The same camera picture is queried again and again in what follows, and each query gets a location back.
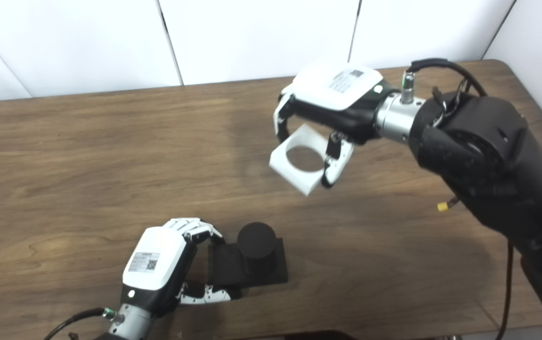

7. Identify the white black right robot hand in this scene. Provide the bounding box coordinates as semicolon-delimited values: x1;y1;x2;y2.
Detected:
273;63;394;189

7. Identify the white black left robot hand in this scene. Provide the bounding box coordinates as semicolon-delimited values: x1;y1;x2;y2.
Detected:
120;217;233;318

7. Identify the white square piece with hole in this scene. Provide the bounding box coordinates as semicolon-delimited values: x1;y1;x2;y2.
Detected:
269;124;342;196

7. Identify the black peg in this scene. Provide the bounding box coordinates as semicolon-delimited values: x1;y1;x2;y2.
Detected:
208;222;289;289

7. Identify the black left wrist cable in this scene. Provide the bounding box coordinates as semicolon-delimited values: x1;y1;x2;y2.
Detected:
43;307;116;340

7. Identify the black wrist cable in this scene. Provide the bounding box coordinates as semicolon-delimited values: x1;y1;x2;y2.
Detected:
43;307;116;340
401;58;515;340

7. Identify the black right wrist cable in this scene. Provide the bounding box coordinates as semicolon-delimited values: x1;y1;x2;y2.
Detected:
401;58;515;340

